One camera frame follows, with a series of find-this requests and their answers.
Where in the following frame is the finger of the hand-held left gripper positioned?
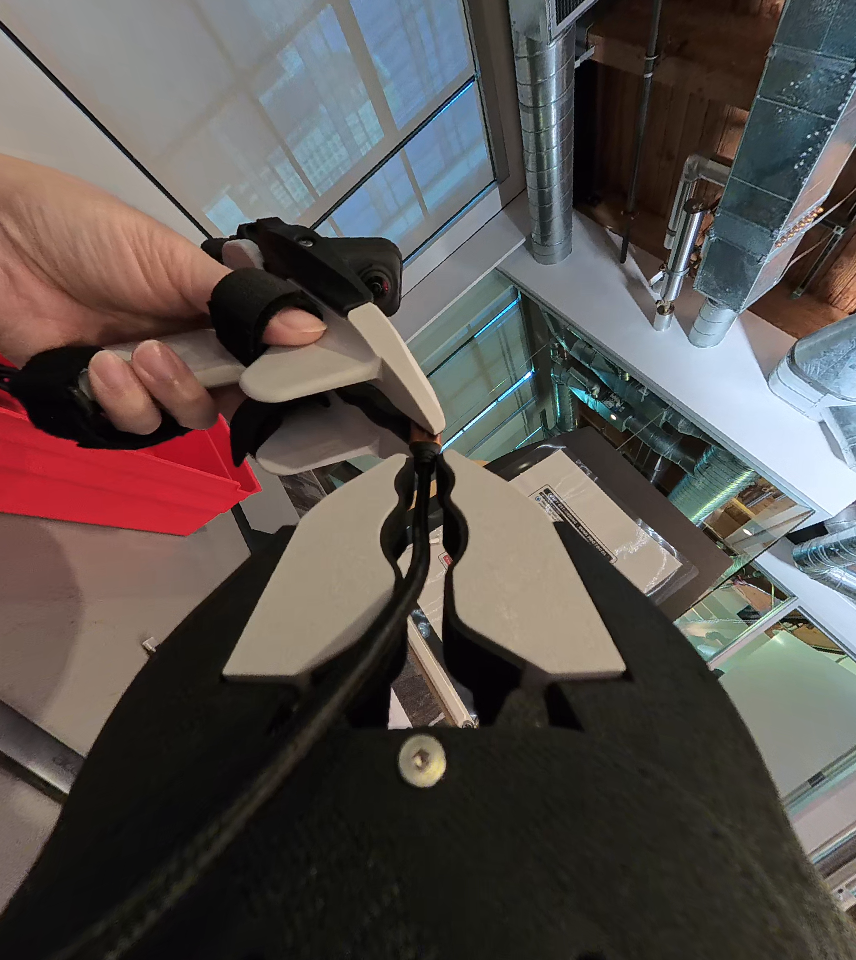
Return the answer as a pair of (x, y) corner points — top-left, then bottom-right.
(231, 396), (405, 479)
(239, 298), (447, 438)

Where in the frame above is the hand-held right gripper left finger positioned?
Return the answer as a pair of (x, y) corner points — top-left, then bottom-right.
(221, 453), (410, 682)

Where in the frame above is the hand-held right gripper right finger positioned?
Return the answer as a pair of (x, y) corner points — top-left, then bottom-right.
(437, 448), (629, 685)

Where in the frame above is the black cable with orange plug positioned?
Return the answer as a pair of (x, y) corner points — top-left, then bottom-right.
(45, 429), (444, 960)

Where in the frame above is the red plastic bin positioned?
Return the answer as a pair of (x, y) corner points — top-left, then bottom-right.
(0, 332), (264, 537)

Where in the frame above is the grey usb hub with cable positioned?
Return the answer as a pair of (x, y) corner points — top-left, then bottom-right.
(0, 696), (85, 805)

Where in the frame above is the person's left hand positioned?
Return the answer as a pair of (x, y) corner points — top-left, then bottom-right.
(0, 141), (328, 438)

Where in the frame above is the white instruction sheet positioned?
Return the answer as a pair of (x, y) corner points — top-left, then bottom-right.
(529, 450), (682, 597)

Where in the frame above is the window with roller shade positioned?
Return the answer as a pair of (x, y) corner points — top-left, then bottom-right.
(0, 0), (504, 264)

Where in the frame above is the round metal air duct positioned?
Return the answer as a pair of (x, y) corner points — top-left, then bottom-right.
(510, 0), (575, 265)

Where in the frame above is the branching round metal duct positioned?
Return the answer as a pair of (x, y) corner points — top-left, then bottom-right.
(769, 258), (856, 481)

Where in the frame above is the rectangular metal air duct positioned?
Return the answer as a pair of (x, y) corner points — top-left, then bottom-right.
(692, 0), (856, 314)

